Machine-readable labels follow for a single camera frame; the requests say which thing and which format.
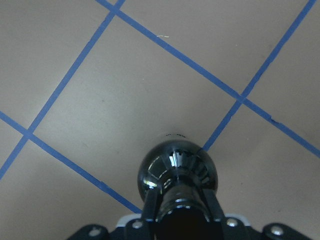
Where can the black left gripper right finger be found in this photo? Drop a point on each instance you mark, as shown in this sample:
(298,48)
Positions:
(213,205)

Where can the dark glass wine bottle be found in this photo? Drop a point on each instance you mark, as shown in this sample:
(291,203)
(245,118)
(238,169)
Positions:
(172,177)

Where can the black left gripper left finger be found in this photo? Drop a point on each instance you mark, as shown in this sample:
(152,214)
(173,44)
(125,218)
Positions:
(150,208)

